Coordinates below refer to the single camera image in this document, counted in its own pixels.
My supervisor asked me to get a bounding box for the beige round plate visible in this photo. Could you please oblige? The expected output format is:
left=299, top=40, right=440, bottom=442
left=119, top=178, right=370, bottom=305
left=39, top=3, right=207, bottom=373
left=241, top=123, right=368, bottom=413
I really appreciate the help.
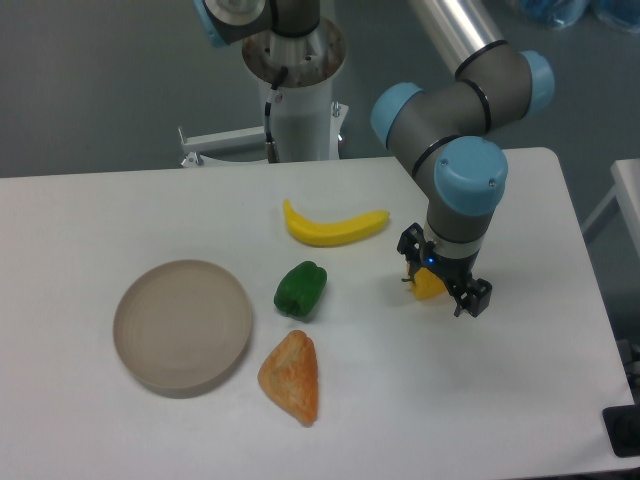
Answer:
left=113, top=260, right=252, bottom=399

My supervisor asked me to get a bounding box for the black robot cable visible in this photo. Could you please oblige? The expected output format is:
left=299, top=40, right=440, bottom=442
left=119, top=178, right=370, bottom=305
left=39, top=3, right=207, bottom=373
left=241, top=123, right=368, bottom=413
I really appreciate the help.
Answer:
left=263, top=65, right=290, bottom=164

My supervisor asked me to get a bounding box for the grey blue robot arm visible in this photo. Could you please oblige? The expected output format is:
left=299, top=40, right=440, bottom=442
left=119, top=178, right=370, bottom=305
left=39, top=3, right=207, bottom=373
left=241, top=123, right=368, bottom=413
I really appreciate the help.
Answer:
left=194, top=1, right=555, bottom=316

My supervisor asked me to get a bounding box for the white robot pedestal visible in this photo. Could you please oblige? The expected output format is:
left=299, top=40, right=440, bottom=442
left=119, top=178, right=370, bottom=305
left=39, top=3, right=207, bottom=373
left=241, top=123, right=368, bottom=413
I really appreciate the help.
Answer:
left=180, top=17, right=349, bottom=168

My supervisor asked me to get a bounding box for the green bell pepper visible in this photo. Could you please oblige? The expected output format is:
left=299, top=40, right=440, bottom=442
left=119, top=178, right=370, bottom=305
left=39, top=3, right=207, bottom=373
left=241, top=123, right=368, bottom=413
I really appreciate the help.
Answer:
left=273, top=261, right=328, bottom=318

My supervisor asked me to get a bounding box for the yellow banana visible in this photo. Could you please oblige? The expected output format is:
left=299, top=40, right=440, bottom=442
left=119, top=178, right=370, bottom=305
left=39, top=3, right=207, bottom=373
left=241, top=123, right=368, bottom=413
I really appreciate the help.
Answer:
left=282, top=199, right=390, bottom=247

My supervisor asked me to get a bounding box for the black device at edge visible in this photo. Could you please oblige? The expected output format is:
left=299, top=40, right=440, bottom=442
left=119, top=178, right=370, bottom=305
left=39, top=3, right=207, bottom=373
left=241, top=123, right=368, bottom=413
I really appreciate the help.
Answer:
left=602, top=405, right=640, bottom=458

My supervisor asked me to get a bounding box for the blue plastic bag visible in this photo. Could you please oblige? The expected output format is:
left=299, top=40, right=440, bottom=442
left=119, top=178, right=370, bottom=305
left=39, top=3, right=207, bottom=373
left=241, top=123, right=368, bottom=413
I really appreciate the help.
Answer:
left=508, top=0, right=639, bottom=34

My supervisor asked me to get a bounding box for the white side table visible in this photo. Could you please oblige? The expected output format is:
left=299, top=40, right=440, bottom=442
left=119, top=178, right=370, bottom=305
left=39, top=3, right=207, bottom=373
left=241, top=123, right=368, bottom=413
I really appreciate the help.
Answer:
left=580, top=158, right=639, bottom=248

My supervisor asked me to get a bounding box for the yellow bell pepper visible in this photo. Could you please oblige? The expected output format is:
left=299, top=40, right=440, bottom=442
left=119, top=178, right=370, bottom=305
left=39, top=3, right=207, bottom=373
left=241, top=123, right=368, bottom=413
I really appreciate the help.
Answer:
left=401, top=262, right=447, bottom=301

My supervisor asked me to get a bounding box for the orange triangular pastry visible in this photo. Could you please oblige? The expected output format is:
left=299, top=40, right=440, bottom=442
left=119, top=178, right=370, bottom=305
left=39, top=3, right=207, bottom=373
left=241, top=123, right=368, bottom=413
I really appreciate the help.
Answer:
left=258, top=330, right=319, bottom=427

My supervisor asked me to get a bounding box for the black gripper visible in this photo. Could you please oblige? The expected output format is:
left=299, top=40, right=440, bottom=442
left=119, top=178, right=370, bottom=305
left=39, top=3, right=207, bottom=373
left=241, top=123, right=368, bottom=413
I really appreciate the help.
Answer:
left=397, top=223, right=493, bottom=318

